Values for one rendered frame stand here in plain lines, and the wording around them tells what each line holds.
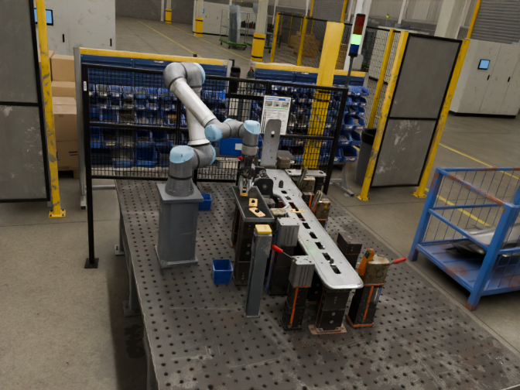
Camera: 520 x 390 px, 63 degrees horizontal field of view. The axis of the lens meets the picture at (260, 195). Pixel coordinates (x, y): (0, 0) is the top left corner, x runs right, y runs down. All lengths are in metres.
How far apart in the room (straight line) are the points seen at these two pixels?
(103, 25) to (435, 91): 5.92
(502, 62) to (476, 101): 1.21
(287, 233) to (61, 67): 5.21
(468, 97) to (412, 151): 7.67
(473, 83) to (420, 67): 7.96
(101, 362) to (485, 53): 12.11
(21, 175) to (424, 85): 4.36
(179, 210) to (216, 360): 0.77
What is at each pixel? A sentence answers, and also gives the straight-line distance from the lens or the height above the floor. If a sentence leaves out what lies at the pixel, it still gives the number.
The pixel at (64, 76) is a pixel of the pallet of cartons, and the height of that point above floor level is 0.81.
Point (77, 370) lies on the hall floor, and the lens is 2.84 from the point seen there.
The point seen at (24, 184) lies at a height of 0.31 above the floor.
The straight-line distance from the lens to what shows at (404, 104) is 5.38.
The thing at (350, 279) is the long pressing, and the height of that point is 1.00.
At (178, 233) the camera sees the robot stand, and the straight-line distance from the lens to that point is 2.27.
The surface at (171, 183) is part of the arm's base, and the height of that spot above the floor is 1.16.
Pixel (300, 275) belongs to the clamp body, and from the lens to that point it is 1.87.
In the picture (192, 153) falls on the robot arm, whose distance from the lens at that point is 2.16.
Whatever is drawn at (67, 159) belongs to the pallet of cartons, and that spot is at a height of 0.23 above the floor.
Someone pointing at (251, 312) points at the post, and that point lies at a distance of 2.06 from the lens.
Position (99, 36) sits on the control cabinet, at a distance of 8.85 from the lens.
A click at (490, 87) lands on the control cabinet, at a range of 13.79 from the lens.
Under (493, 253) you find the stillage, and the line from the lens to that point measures 3.72.
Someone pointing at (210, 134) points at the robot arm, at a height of 1.48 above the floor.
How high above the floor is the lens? 2.02
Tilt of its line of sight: 23 degrees down
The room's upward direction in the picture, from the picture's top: 8 degrees clockwise
